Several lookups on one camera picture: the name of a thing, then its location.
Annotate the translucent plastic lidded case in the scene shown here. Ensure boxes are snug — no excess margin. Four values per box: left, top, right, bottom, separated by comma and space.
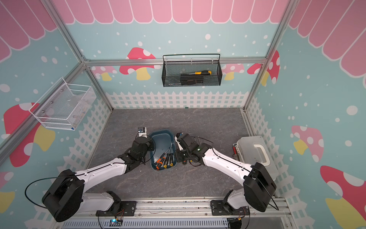
236, 136, 279, 181

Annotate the yellow black screwdriver in basket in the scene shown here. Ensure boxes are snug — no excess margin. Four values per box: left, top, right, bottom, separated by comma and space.
180, 70, 212, 76

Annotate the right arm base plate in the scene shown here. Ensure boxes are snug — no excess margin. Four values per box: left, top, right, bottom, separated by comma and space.
210, 200, 250, 217

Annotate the black object in basket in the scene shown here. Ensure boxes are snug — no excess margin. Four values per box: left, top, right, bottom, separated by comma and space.
180, 75, 204, 85

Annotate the green circuit board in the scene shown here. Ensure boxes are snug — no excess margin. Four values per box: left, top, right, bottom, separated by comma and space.
109, 219, 123, 227

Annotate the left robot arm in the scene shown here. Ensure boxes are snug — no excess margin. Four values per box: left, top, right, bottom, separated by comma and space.
42, 135, 155, 222

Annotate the white wire mesh basket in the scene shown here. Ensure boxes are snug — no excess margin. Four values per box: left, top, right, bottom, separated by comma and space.
29, 78, 97, 130

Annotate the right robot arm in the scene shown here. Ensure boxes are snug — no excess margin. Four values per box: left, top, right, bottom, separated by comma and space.
175, 133, 276, 215

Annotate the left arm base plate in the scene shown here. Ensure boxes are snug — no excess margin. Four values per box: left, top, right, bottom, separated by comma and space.
95, 201, 137, 217

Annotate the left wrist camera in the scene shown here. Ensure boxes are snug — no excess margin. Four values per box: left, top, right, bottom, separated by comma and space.
137, 127, 148, 138

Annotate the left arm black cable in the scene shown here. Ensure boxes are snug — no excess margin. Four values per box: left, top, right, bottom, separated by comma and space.
24, 175, 72, 210

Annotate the aluminium front rail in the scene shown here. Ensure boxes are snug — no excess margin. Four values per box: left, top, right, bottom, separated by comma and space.
74, 197, 291, 219

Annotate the teal plastic storage box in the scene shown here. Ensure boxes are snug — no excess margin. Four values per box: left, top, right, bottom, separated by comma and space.
147, 129, 177, 171

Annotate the red tool beside case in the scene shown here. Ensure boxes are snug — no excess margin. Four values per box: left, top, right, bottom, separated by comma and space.
233, 144, 239, 161

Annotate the black wire mesh basket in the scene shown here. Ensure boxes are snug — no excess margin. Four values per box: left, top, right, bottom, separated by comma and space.
162, 53, 223, 87

